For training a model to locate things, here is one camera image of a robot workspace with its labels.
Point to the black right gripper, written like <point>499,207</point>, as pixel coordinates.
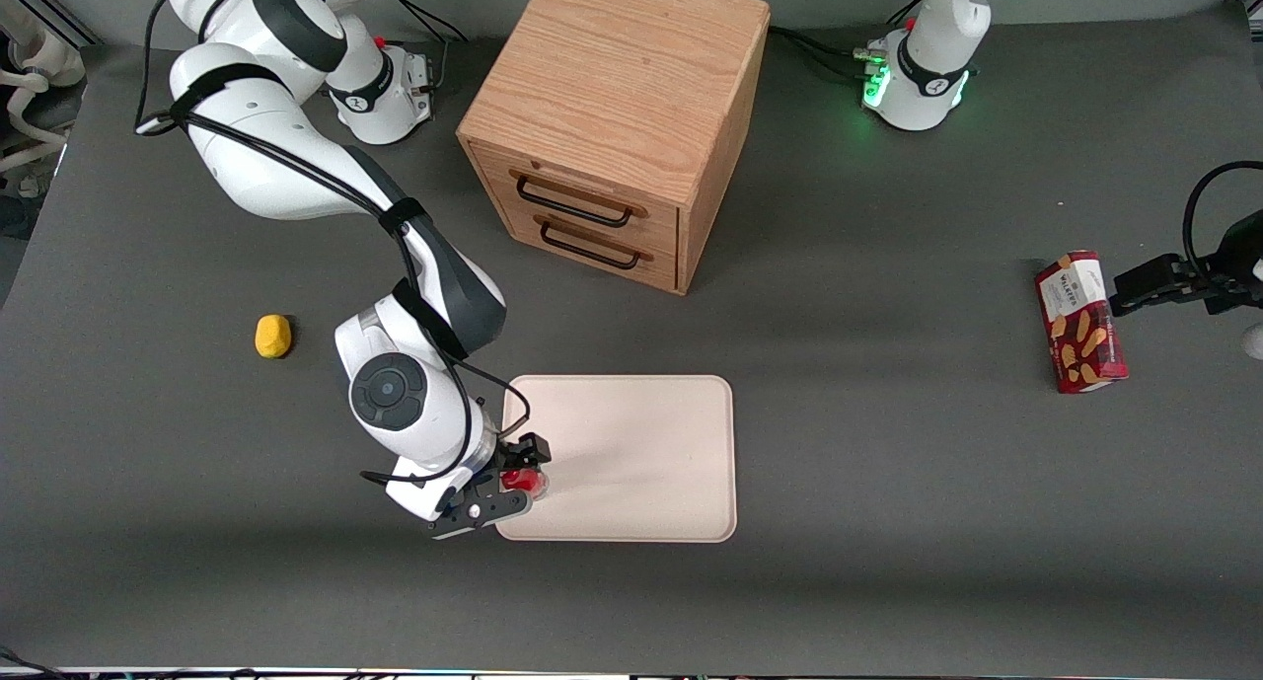
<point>514,456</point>

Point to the aluminium frame profile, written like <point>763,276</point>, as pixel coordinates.
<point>49,9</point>

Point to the white background equipment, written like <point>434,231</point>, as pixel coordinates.
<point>39,68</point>

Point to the wooden two-drawer cabinet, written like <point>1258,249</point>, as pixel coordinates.
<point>617,78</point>

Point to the wooden drawer front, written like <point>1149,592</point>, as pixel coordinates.
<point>592,182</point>
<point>612,241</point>

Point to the yellow lemon-shaped object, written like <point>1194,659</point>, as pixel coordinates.
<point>273,336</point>

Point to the cream rectangular plastic tray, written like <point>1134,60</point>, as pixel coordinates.
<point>641,458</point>

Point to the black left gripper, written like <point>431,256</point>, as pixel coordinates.
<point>1235,256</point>

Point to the red tartan shortbread cookie box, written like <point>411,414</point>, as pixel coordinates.
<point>1080,325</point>

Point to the red coke bottle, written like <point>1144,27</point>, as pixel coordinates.
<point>521,480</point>

